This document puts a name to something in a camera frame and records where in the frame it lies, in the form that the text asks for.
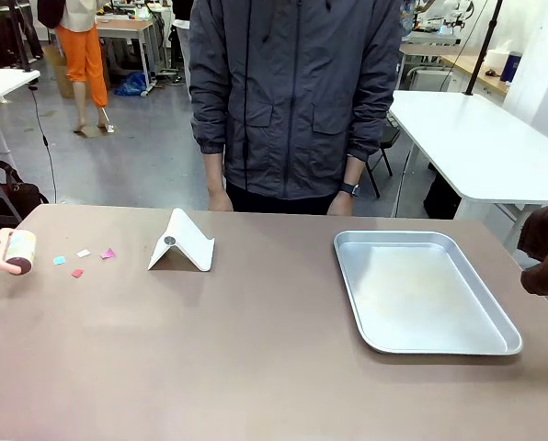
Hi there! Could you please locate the person's left hand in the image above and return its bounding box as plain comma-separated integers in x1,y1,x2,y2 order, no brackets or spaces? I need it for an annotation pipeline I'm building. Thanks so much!
325,193,354,217

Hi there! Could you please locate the person's right hand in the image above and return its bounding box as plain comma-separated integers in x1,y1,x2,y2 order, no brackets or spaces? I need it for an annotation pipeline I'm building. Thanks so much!
208,188,234,213

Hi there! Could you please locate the pink lint roller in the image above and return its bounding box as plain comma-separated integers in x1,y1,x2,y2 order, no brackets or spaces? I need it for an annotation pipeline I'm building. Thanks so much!
0,228,38,277

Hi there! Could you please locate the dark brown cloth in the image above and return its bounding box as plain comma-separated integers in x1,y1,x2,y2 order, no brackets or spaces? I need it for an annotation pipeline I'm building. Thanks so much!
516,204,548,298

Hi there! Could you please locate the person's left forearm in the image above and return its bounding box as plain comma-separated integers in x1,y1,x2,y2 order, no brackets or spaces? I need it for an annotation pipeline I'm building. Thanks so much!
342,154,366,186

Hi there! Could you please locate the person's right forearm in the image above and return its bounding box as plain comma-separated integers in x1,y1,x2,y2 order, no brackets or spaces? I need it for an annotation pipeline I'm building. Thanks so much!
203,151,225,192

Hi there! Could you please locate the white folding stand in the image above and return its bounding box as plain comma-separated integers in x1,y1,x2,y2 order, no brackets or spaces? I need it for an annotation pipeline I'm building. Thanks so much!
147,207,216,273

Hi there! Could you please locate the black folding chair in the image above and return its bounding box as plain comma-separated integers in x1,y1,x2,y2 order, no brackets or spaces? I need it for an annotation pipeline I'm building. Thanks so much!
363,114,402,198

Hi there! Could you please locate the silver metal tray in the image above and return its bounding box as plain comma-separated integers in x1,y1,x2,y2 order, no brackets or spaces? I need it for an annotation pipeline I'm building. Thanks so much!
333,229,524,356

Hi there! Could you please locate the person in grey jacket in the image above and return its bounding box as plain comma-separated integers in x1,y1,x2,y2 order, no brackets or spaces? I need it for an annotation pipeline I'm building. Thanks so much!
187,0,405,216

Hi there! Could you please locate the blue plastic bag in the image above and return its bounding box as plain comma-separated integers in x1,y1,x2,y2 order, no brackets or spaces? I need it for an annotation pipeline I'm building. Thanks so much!
113,72,149,97

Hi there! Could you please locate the large white table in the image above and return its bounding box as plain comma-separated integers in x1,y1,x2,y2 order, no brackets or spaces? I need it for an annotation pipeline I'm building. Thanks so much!
387,89,548,252

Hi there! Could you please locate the wooden top grey desk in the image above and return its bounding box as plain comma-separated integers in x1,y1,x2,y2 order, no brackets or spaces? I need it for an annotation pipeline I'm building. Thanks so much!
95,16,161,96

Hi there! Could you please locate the long wooden workbench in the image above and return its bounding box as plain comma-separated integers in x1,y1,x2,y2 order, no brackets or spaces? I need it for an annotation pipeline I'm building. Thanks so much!
439,53,509,97

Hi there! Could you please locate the person in orange trousers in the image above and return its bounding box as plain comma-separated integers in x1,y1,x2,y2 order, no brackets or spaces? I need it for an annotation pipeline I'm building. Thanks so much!
37,0,117,135

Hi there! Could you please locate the brown cardboard box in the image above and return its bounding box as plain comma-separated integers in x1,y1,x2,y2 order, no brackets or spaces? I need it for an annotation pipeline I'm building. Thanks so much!
43,43,75,100

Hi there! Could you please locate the black tripod pole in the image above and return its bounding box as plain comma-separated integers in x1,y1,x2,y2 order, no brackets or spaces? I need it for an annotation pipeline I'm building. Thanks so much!
464,0,505,96

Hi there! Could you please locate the blue white canister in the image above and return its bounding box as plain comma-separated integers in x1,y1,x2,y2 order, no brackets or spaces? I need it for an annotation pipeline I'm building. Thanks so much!
503,51,523,85

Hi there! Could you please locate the small white table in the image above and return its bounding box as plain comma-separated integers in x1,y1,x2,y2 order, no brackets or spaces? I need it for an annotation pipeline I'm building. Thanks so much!
0,68,41,160

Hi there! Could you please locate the thin black floor cable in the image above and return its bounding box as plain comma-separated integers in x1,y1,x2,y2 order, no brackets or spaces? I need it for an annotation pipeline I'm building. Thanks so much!
28,85,59,204

